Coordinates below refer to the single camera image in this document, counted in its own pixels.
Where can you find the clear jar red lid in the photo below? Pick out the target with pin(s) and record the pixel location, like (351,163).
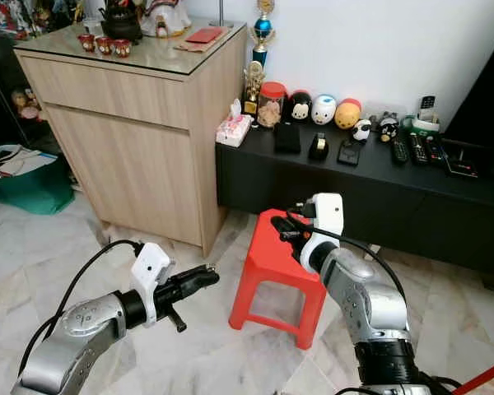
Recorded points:
(272,107)

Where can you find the black iron teapot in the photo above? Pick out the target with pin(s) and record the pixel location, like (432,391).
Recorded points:
(122,22)

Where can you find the pink tissue pack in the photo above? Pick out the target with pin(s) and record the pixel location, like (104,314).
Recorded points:
(234,130)

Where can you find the red envelope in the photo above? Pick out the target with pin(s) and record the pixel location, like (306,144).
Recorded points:
(205,34)

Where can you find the small panda figure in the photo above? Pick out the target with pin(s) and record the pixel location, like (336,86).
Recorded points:
(362,131)

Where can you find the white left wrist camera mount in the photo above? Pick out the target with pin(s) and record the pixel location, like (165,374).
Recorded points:
(151,263)

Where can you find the black low TV console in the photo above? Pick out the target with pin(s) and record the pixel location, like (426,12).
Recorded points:
(428,210)

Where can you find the green bag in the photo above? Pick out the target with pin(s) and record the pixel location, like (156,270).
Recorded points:
(29,191)

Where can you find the black phone case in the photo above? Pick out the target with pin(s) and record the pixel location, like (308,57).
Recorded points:
(350,154)

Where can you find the tan envelope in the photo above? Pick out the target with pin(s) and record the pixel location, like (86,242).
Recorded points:
(191,48)

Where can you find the small brown bottle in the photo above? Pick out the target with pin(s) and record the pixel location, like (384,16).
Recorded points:
(161,29)

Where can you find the small gold trophy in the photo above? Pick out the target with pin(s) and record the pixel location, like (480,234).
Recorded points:
(253,85)

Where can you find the small black dog figure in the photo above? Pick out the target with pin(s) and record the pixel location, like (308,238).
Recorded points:
(388,128)

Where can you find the black remote control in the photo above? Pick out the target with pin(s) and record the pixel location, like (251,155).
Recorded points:
(436,147)
(401,151)
(418,148)

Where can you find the yellow bear plush toy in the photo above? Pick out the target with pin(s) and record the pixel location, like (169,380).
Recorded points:
(347,115)

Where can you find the light wood cabinet glass top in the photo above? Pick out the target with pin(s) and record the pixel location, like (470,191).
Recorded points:
(132,156)

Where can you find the silver lamp stand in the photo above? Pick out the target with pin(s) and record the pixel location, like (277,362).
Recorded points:
(224,22)

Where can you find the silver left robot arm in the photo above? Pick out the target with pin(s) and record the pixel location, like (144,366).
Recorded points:
(74,350)

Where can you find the black flat tray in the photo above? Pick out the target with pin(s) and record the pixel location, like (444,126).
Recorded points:
(461,163)

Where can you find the tall blue gold trophy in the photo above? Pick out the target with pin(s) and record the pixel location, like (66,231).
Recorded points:
(263,31)

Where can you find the small red cup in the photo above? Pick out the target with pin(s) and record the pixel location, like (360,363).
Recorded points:
(104,46)
(87,43)
(122,48)

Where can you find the black tape dispenser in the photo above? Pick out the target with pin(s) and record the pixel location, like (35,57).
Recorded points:
(319,148)

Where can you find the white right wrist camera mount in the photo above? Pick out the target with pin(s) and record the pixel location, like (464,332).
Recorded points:
(327,214)

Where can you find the red plastic stool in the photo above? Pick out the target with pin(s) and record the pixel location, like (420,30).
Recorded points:
(272,263)

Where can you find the green holder with handset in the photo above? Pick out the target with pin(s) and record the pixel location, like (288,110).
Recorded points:
(426,122)

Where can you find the black mouse plush toy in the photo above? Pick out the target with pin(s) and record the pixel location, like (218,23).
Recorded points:
(299,108)

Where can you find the black wallet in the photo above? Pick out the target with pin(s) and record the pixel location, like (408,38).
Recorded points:
(287,138)

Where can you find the black television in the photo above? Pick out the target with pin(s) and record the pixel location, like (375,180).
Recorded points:
(486,107)

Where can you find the white porcelain statue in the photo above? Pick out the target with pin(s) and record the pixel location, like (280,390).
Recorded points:
(166,11)

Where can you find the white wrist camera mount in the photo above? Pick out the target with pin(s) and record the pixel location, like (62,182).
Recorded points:
(327,214)
(151,263)

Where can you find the black glass display cabinet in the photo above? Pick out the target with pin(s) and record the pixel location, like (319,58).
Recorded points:
(0,99)

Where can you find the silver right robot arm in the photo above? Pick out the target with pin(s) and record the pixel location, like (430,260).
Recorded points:
(375,309)

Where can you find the white round plush toy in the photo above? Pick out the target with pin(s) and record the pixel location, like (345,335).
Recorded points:
(324,110)

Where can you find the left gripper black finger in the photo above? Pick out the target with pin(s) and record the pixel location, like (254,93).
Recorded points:
(176,319)
(202,278)

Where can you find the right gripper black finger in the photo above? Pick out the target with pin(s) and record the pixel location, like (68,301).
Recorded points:
(287,239)
(283,223)

